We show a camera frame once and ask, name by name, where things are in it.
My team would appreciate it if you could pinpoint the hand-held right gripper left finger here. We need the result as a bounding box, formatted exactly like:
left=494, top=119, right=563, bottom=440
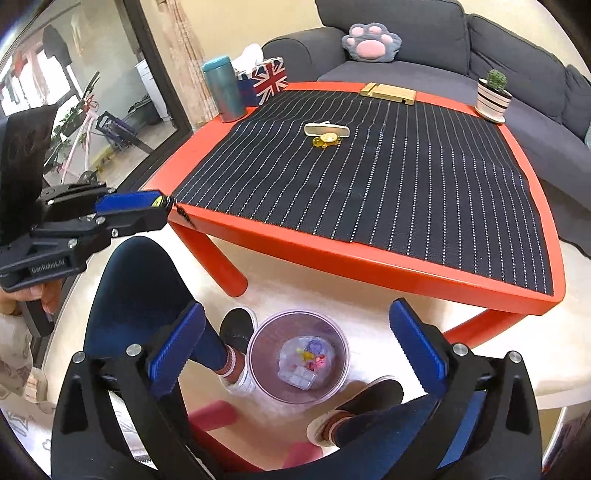
left=51, top=302, right=206, bottom=480

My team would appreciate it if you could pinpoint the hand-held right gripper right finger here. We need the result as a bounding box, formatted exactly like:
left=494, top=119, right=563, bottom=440
left=389, top=299, right=543, bottom=480

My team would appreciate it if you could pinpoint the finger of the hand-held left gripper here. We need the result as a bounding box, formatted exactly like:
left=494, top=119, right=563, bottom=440
left=31, top=204, right=171, bottom=240
left=37, top=181, right=164, bottom=217

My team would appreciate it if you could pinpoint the black keychain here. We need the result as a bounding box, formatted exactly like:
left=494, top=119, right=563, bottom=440
left=172, top=196, right=197, bottom=229

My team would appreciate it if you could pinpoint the pink round waste bin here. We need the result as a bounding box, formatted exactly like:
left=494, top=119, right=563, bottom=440
left=246, top=310, right=350, bottom=406

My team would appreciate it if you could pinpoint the pale square box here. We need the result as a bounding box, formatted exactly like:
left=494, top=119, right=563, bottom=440
left=288, top=367, right=317, bottom=388

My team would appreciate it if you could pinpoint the person's left hand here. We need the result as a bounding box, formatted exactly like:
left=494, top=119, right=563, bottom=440
left=0, top=281, right=62, bottom=320

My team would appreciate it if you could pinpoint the person's left shoe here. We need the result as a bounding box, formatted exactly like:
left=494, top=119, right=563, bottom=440
left=218, top=307, right=259, bottom=397

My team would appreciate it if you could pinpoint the person's shoe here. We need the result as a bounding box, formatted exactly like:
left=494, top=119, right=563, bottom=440
left=218, top=307, right=259, bottom=397
left=307, top=376, right=404, bottom=448

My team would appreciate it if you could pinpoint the person's right shoe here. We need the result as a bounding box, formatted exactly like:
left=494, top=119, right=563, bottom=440
left=307, top=376, right=404, bottom=448

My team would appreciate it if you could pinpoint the pink plastic stool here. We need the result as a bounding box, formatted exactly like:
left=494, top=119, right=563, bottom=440
left=185, top=399, right=324, bottom=472

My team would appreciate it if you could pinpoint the pink white bicycle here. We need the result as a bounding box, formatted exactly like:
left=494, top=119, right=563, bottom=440
left=58, top=74, right=155, bottom=188

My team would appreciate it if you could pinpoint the person's right leg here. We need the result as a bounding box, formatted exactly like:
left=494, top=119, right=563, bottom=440
left=231, top=394, right=485, bottom=480

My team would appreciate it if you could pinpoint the red table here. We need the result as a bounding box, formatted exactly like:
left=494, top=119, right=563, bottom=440
left=139, top=82, right=566, bottom=349

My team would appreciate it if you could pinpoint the crumpled clear plastic bag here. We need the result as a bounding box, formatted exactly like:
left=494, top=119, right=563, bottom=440
left=279, top=336, right=334, bottom=391

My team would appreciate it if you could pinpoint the white cabinet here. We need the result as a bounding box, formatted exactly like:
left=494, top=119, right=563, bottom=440
left=135, top=59, right=169, bottom=121

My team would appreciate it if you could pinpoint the teal thermos bottle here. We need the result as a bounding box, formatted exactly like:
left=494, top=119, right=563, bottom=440
left=202, top=55, right=246, bottom=123

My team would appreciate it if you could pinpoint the beige curtain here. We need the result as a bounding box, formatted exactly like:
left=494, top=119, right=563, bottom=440
left=157, top=0, right=218, bottom=129

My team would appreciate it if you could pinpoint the black striped table mat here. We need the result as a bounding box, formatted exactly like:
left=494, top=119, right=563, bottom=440
left=174, top=90, right=554, bottom=296

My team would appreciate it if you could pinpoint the flag print tissue box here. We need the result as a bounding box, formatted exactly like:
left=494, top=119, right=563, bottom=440
left=233, top=44, right=289, bottom=108

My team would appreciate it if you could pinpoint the white plastic clip tool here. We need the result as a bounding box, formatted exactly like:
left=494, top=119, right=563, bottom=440
left=303, top=121, right=350, bottom=138

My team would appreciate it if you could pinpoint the wooden phone stand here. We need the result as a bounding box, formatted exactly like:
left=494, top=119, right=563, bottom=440
left=360, top=82, right=417, bottom=106

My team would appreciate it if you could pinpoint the cactus in striped pot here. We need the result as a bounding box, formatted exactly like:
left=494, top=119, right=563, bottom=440
left=475, top=69, right=513, bottom=124

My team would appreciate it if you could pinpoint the grey pink paw cushion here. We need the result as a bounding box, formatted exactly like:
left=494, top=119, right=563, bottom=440
left=342, top=23, right=402, bottom=63

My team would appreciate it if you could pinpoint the dark grey sofa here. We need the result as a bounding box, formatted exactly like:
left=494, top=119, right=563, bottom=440
left=261, top=0, right=591, bottom=259

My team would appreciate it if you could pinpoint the dark glass door frame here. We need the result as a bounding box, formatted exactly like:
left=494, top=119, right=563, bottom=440
left=122, top=0, right=195, bottom=137

